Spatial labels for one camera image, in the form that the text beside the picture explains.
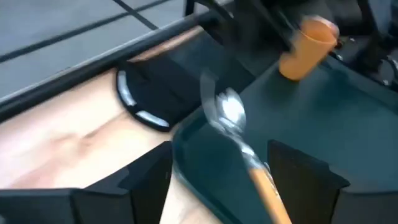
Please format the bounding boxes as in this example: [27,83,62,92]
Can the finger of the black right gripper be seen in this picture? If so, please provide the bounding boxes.
[259,11,297,54]
[333,33,348,62]

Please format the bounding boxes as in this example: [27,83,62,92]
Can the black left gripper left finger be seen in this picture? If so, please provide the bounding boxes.
[71,141,174,224]

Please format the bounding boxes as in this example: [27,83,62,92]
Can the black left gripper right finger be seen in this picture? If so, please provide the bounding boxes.
[267,139,351,224]

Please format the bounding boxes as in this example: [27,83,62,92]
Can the orange plastic cup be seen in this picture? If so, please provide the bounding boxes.
[277,15,340,82]

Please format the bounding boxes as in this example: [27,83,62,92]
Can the spoon with orange handle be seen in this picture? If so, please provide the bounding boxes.
[198,69,294,224]

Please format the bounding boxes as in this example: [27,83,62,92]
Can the dark green plastic tray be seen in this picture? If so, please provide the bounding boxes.
[171,53,398,224]

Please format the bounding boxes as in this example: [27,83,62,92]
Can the black round plate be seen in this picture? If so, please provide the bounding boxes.
[115,33,256,133]

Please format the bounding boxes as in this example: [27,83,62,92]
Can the black aluminium table frame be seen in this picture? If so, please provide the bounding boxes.
[0,0,238,124]

